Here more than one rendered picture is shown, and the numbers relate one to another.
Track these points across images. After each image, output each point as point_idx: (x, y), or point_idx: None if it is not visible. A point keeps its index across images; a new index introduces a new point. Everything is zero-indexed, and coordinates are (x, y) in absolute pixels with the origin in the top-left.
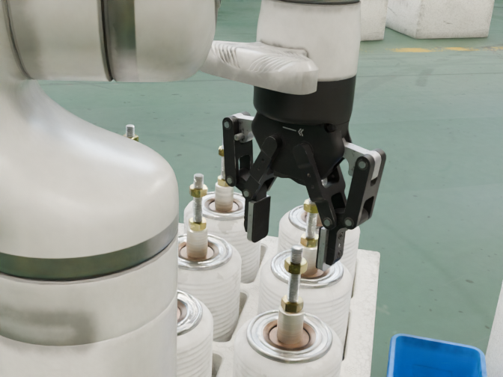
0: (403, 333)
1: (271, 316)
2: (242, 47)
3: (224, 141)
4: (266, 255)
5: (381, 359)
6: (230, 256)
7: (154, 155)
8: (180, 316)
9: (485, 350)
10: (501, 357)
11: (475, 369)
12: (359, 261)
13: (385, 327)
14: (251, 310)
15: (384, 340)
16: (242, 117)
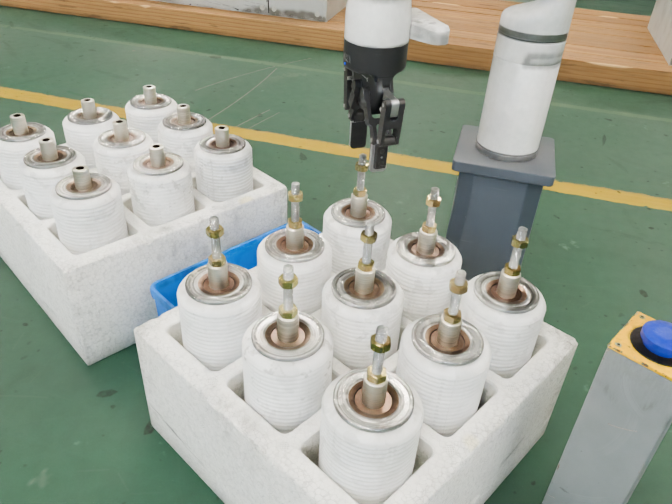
0: (71, 438)
1: (358, 223)
2: (430, 19)
3: (402, 117)
4: (242, 367)
5: (132, 421)
6: (343, 270)
7: (509, 8)
8: (414, 243)
9: (39, 385)
10: (141, 281)
11: (161, 293)
12: (168, 324)
13: (75, 454)
14: (317, 315)
15: (100, 438)
16: (392, 97)
